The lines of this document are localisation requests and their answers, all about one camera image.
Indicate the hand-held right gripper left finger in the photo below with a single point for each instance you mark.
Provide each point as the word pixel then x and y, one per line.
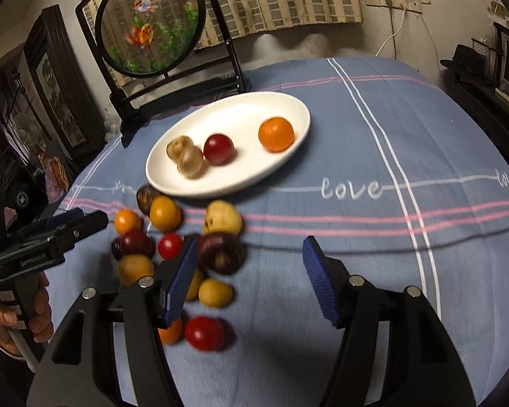
pixel 182 275

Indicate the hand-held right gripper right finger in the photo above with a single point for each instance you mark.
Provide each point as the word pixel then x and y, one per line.
pixel 318 280

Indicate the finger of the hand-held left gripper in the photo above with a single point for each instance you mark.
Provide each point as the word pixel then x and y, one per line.
pixel 63 218
pixel 85 225

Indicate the red cherry tomato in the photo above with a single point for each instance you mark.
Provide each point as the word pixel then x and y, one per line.
pixel 204 333
pixel 170 246

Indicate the dark purple plum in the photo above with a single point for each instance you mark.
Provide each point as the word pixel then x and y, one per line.
pixel 116 248

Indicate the small orange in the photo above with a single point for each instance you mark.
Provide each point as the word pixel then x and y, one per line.
pixel 127 221
pixel 172 334

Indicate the large dark purple tomato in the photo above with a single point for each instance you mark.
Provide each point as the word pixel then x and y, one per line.
pixel 222 254

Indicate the yellow-brown round fruit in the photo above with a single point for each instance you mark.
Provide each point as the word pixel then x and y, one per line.
pixel 135 268

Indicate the red plum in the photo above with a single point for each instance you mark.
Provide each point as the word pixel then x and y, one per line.
pixel 139 241
pixel 219 149

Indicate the orange-yellow round fruit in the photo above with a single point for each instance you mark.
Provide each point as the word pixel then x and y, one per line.
pixel 165 213

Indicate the tan striped round fruit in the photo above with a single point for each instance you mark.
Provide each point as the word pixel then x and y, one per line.
pixel 146 199

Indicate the yellow lumpy fruit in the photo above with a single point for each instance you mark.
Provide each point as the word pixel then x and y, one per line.
pixel 223 219

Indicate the white oval plate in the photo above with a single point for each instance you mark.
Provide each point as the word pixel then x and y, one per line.
pixel 237 169

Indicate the person's left hand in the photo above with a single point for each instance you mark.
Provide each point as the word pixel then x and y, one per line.
pixel 2 318

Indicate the black box with round logo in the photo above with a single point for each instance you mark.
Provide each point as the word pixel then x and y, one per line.
pixel 23 198

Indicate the orange pink bag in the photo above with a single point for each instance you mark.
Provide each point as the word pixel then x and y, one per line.
pixel 55 174

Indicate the electric fan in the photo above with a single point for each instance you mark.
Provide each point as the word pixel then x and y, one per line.
pixel 25 133

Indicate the beige round fruit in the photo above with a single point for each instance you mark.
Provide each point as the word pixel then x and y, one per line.
pixel 191 162
pixel 179 146

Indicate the black framed picture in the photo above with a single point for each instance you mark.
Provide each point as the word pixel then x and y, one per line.
pixel 55 84

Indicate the blue striped tablecloth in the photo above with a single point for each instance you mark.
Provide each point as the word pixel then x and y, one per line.
pixel 364 144

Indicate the large orange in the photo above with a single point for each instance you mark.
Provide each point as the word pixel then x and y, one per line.
pixel 275 135

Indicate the round goldfish glass screen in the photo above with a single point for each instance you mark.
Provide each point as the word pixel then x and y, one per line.
pixel 152 21

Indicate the dark desk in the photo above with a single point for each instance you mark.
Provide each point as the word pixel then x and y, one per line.
pixel 492 110

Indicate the black hat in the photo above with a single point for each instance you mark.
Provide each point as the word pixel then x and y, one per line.
pixel 466 65

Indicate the white remote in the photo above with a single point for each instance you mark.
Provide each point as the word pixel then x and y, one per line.
pixel 508 96

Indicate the checked beige curtain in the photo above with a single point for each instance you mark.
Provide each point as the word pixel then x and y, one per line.
pixel 280 0

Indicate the wall power outlet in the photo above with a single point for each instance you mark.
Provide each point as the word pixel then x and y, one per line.
pixel 392 1

